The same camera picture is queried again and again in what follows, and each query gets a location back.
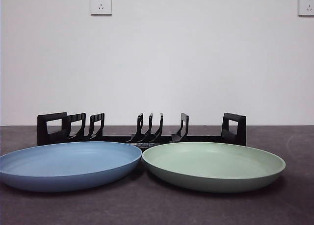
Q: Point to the pale green round plate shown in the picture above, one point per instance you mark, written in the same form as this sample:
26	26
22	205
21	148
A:
211	165

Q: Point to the blue round plate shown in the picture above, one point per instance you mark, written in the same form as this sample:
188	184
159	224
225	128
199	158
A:
63	166

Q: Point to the black plastic plate rack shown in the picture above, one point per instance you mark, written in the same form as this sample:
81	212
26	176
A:
55	134

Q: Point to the white wall socket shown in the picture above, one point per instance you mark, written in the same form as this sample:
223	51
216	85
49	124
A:
306	5
101	4

